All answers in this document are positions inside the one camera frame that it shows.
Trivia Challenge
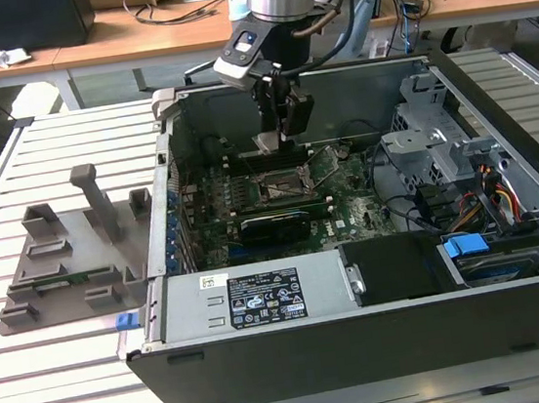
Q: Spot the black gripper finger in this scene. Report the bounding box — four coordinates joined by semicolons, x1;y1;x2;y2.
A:
272;81;322;153
251;74;291;139

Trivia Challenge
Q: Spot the silver CPU with green edge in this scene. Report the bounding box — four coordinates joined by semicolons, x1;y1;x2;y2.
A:
249;129;286;157

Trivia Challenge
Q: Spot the metal socket cover frame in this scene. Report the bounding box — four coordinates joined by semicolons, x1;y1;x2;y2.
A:
302;145;347;193

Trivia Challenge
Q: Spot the CPU socket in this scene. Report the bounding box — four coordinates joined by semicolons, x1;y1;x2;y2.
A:
252;163;318;209

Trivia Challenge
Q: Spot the black RAM stick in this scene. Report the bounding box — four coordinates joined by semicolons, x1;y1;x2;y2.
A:
229;191;334;222

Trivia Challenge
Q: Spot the green motherboard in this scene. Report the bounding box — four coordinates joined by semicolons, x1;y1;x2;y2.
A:
173;135;404;274

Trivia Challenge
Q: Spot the silver metal drive cage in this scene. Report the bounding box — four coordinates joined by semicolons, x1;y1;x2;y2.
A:
371;62;514;198

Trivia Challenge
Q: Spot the black graphics card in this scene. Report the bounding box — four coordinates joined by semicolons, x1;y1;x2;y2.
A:
237;208;313;251

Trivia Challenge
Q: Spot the wooden desk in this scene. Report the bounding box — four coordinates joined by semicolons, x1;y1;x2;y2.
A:
0;0;539;120

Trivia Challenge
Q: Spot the silver metal latch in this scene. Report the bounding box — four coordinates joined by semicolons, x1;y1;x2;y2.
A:
345;262;368;297

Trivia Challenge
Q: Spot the black plastic shroud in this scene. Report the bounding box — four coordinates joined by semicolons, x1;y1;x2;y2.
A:
336;227;452;310

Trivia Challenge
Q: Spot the hard disk in blue carrier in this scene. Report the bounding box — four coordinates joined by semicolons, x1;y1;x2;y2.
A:
438;222;539;289

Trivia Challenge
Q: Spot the grey power supply unit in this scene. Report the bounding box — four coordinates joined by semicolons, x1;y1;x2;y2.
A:
133;249;359;348

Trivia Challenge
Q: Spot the grey parts rack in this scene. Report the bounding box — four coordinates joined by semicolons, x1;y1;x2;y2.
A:
0;156;167;339

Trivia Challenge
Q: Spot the black open PC case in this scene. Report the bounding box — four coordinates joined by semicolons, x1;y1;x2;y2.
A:
83;38;539;403

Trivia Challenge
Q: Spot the green RAM stick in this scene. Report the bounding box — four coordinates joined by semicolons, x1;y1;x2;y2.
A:
32;271;90;293

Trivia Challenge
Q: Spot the blue plastic clip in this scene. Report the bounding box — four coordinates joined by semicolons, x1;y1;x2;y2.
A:
115;311;142;333

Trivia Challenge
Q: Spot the crumpled white paper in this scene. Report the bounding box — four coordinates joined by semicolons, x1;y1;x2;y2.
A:
0;37;32;68

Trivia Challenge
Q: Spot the large black box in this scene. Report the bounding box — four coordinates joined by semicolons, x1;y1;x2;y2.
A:
0;0;99;57

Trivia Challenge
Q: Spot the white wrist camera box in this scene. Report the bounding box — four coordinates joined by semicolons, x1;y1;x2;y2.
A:
207;23;283;92

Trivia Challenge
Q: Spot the coloured power wire bundle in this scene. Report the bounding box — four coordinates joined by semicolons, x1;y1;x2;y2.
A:
444;159;524;234

